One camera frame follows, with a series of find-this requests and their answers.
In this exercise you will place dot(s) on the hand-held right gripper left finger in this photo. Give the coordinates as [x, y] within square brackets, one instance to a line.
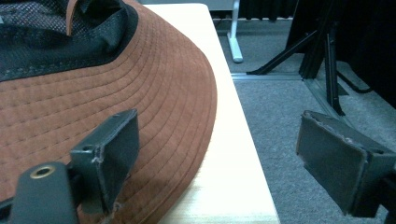
[107, 158]

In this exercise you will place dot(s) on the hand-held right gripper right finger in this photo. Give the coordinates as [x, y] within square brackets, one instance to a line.
[334, 158]

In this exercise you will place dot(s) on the brown brimmed hat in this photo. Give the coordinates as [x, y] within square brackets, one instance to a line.
[124, 81]

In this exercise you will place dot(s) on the black metal stand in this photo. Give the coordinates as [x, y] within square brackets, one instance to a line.
[323, 53]

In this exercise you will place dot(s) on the grey table leg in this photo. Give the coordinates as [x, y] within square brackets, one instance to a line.
[235, 37]

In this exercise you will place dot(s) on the black curtain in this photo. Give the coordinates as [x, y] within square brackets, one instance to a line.
[267, 9]

